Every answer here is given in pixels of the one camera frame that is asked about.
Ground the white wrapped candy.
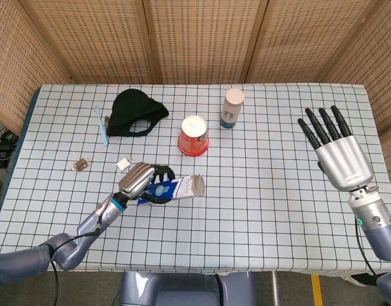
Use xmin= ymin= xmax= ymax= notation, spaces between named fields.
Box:
xmin=115 ymin=156 xmax=133 ymax=173

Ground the black knit cap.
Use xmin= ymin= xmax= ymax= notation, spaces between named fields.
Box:
xmin=106 ymin=89 xmax=170 ymax=138

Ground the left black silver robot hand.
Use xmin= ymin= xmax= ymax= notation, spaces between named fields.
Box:
xmin=118 ymin=161 xmax=177 ymax=205

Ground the blue-grey robot torso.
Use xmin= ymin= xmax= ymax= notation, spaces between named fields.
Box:
xmin=118 ymin=270 xmax=257 ymax=306

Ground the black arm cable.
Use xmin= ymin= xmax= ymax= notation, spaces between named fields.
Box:
xmin=353 ymin=219 xmax=378 ymax=275
xmin=48 ymin=210 xmax=103 ymax=306

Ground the woven wooden folding screen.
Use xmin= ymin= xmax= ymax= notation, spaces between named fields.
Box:
xmin=0 ymin=0 xmax=391 ymax=205

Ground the red paper cup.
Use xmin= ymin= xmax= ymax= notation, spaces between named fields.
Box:
xmin=177 ymin=115 xmax=211 ymax=157

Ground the black cable bundle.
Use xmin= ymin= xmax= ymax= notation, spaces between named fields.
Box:
xmin=0 ymin=122 xmax=20 ymax=170

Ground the blue white toothpaste box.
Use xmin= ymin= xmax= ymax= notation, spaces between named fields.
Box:
xmin=137 ymin=173 xmax=206 ymax=207

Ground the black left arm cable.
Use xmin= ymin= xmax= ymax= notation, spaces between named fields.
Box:
xmin=48 ymin=210 xmax=103 ymax=306

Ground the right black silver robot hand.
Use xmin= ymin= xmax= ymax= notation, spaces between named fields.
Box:
xmin=297 ymin=105 xmax=374 ymax=193

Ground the blue checkered tablecloth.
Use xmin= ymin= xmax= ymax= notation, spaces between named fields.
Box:
xmin=0 ymin=83 xmax=391 ymax=275

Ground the light blue toothbrush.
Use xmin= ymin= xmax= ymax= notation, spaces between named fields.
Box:
xmin=94 ymin=106 xmax=110 ymax=147

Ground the white table leg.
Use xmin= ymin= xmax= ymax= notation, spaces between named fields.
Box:
xmin=271 ymin=271 xmax=278 ymax=306

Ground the white bottle with pink lid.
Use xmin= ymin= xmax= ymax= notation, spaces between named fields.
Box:
xmin=219 ymin=88 xmax=246 ymax=129

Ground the brown wrapped candy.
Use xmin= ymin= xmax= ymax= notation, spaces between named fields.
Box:
xmin=71 ymin=156 xmax=90 ymax=173

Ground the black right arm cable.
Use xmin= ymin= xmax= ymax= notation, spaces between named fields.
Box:
xmin=353 ymin=219 xmax=378 ymax=275

